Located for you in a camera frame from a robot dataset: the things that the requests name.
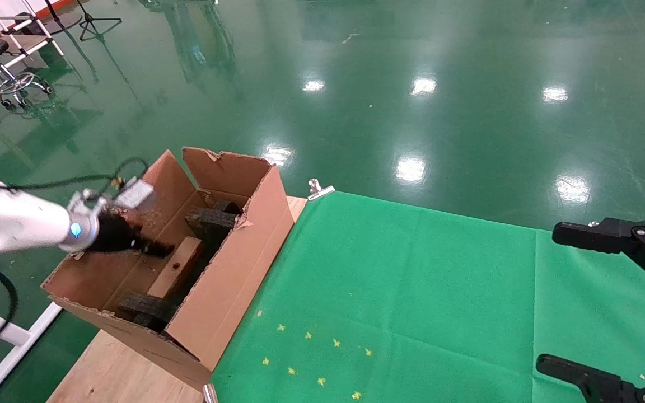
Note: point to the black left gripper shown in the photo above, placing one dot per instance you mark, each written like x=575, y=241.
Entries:
x=114, y=234

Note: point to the small cardboard box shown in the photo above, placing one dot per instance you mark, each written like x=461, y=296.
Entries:
x=180, y=266

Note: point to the silver metal clip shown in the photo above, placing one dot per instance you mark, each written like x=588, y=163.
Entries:
x=318, y=190
x=209, y=393

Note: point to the green cloth mat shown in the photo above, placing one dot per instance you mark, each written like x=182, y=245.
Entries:
x=440, y=291

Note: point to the large open cardboard carton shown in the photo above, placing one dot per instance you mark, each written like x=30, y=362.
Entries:
x=233, y=280

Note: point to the black tripod stand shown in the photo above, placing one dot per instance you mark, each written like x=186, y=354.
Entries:
x=94, y=21

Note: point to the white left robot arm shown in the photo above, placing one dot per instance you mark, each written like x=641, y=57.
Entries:
x=9, y=221

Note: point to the white tube rack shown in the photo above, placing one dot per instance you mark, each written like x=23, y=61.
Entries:
x=26, y=49

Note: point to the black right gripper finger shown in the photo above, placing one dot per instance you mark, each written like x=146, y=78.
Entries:
x=613, y=232
x=597, y=383

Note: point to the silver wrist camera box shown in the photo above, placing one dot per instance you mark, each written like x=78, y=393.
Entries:
x=134, y=193

